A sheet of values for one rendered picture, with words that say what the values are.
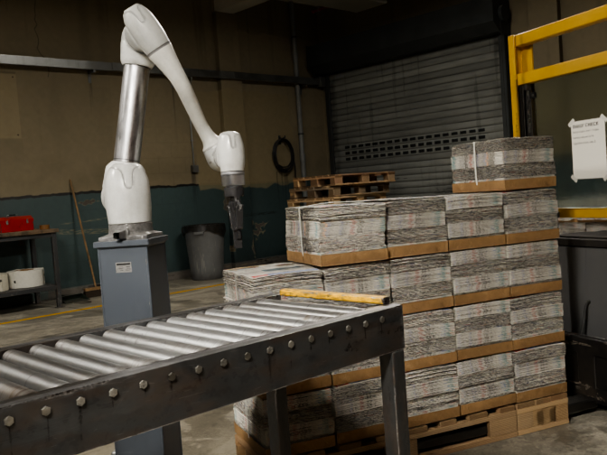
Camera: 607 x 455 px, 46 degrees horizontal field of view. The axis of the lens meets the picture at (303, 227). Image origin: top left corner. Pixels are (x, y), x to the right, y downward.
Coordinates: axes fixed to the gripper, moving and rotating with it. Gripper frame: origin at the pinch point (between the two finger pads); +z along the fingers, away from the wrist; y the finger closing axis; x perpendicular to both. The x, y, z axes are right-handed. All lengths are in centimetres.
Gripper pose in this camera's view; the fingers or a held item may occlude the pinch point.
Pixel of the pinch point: (238, 238)
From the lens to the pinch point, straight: 276.3
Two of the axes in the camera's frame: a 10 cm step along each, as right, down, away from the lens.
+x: -9.1, 0.9, -4.0
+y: -4.0, -0.2, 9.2
